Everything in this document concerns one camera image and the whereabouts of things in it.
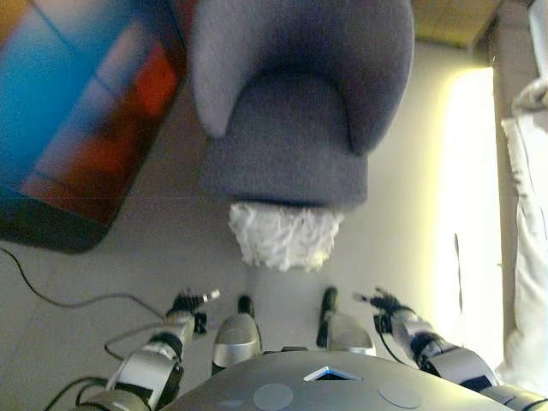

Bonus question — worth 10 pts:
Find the silver right robot leg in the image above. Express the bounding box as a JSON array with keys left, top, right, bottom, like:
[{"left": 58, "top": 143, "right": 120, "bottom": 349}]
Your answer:
[{"left": 315, "top": 286, "right": 377, "bottom": 359}]

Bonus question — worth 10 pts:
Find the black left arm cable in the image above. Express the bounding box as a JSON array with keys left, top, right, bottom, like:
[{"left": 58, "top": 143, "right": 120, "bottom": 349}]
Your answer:
[{"left": 42, "top": 320, "right": 172, "bottom": 411}]

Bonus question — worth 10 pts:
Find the silver left robot leg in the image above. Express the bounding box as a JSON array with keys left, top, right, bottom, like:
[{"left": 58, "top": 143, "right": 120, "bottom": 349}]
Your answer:
[{"left": 211, "top": 295, "right": 262, "bottom": 378}]

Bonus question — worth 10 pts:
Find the silver robot leg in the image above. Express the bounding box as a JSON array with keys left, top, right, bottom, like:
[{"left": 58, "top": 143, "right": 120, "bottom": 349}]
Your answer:
[
  {"left": 211, "top": 295, "right": 262, "bottom": 378},
  {"left": 315, "top": 286, "right": 377, "bottom": 359}
]

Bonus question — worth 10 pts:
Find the multicolour rug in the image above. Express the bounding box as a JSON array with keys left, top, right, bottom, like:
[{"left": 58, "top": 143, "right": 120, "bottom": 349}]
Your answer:
[{"left": 0, "top": 0, "right": 189, "bottom": 254}]

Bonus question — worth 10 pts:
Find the black floor cable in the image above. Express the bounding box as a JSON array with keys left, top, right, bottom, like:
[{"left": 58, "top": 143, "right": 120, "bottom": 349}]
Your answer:
[{"left": 0, "top": 247, "right": 169, "bottom": 320}]

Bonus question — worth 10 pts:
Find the white fringed cushion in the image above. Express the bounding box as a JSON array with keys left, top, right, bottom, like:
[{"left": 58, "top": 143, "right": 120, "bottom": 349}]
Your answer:
[{"left": 228, "top": 201, "right": 346, "bottom": 274}]

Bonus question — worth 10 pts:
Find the grey robot torso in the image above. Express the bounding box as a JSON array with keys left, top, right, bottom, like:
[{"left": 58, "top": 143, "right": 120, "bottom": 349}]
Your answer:
[{"left": 162, "top": 347, "right": 515, "bottom": 411}]

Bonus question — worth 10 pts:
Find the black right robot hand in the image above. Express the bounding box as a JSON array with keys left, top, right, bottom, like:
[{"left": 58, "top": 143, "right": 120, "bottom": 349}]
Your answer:
[{"left": 353, "top": 287, "right": 407, "bottom": 319}]

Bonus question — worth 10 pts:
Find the white duvet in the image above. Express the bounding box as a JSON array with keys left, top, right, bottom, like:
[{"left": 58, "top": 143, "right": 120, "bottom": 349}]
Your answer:
[{"left": 511, "top": 0, "right": 548, "bottom": 125}]

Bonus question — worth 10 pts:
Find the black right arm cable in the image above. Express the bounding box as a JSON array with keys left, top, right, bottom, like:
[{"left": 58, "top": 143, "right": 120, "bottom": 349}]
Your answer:
[{"left": 376, "top": 316, "right": 414, "bottom": 367}]

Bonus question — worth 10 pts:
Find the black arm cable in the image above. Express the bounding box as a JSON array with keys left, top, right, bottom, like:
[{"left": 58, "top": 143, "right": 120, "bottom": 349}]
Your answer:
[
  {"left": 376, "top": 316, "right": 414, "bottom": 367},
  {"left": 42, "top": 320, "right": 172, "bottom": 411}
]

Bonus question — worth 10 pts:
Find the grey upholstered armchair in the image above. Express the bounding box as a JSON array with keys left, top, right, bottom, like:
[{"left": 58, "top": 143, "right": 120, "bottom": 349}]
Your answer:
[{"left": 190, "top": 0, "right": 415, "bottom": 211}]

